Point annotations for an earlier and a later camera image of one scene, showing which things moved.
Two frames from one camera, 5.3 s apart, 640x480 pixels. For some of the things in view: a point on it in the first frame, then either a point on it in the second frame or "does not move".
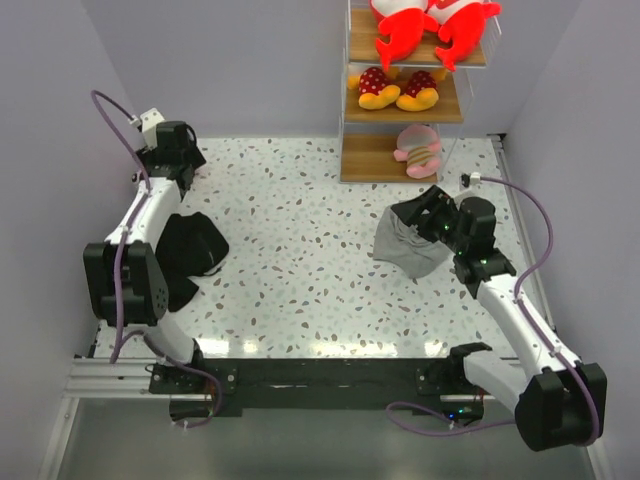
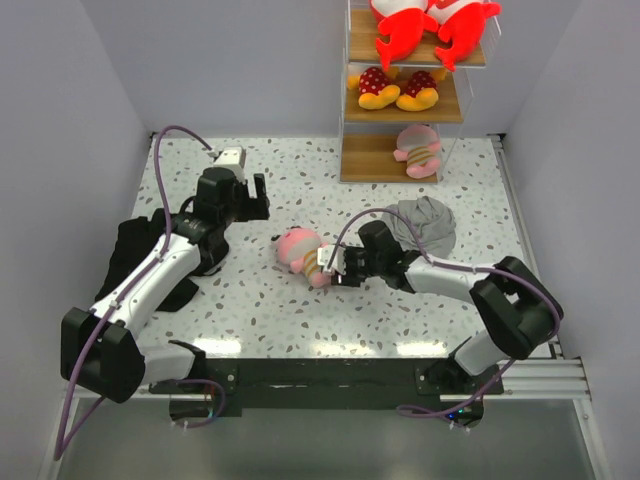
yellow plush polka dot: (375, 89) does not move
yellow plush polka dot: (421, 93) does not move
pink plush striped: (419, 146) does not move
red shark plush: (461, 22) does not move
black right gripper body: (445, 231) to (359, 265)
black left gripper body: (195, 158) to (240, 205)
